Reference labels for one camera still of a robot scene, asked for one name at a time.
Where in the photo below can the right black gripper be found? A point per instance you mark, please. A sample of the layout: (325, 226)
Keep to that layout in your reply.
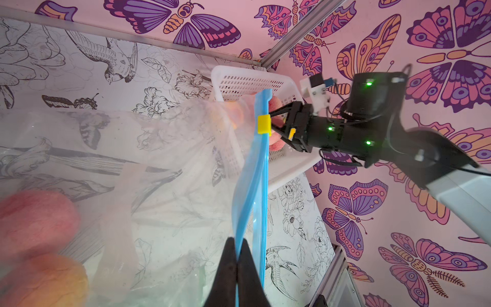
(304, 131)

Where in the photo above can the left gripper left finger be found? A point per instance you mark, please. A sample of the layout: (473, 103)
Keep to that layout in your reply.
(223, 291)

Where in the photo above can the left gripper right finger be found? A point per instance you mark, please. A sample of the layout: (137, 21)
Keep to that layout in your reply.
(250, 290)

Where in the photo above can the clear blue-zipper zip bag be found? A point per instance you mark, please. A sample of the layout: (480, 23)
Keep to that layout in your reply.
(157, 197)

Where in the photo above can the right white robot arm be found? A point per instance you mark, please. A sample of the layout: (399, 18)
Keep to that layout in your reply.
(453, 171)

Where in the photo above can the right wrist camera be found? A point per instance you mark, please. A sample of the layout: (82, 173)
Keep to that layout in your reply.
(315, 88)

